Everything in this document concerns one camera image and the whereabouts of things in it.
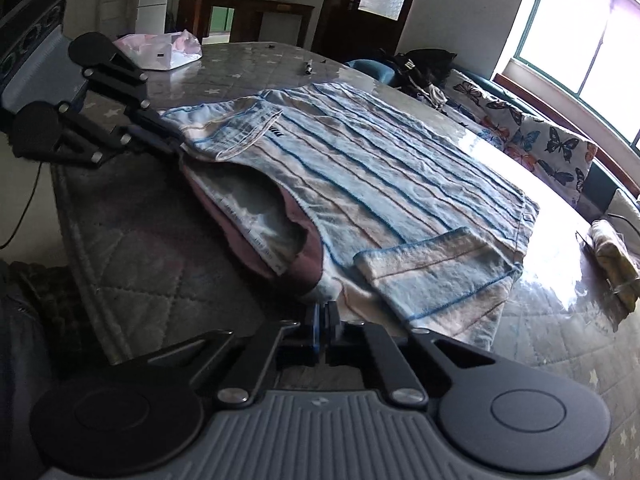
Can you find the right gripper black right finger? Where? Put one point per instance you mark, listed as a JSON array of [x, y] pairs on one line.
[[334, 335]]

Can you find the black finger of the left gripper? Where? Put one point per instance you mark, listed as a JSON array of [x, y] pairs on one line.
[[149, 127], [137, 140]]

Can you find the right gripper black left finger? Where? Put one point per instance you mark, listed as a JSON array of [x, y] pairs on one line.
[[315, 321]]

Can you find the blue striped knit sweater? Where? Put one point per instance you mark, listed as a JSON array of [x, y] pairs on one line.
[[342, 197]]

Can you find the pink white plastic bag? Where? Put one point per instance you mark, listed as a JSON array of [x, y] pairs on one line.
[[161, 52]]

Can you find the dark wooden door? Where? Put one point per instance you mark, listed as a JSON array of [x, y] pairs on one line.
[[352, 29]]

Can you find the butterfly print bolster cushion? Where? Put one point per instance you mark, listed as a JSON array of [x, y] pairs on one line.
[[494, 120]]

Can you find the black bag on bench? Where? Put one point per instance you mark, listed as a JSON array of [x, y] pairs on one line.
[[421, 67]]

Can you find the butterfly print pillow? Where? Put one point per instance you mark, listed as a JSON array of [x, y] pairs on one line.
[[558, 157]]

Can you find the folded yellow blanket bundle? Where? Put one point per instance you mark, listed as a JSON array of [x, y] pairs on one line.
[[614, 259]]

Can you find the grey plain pillow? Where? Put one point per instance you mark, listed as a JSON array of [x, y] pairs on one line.
[[623, 214]]

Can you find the blue cushioned window bench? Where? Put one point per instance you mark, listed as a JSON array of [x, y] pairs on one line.
[[599, 187]]

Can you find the large window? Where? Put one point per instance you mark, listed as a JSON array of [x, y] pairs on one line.
[[581, 58]]

